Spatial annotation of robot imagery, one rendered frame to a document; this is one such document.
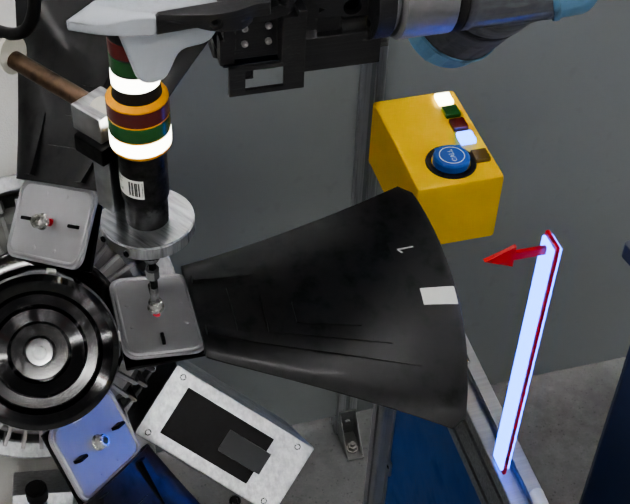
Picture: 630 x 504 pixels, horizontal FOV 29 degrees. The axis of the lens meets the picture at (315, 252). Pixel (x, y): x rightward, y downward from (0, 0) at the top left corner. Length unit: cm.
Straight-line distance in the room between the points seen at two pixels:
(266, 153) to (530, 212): 52
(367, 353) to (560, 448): 148
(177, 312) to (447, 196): 41
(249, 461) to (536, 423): 142
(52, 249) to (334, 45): 29
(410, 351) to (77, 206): 30
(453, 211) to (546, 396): 124
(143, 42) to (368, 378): 36
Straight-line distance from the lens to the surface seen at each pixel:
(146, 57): 78
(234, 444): 110
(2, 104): 120
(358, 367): 98
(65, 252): 96
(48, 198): 98
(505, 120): 196
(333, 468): 235
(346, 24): 83
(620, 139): 210
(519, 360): 118
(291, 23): 79
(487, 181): 131
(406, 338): 101
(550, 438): 245
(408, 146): 133
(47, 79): 91
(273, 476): 112
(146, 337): 97
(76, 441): 99
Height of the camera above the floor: 191
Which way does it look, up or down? 44 degrees down
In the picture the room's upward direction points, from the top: 3 degrees clockwise
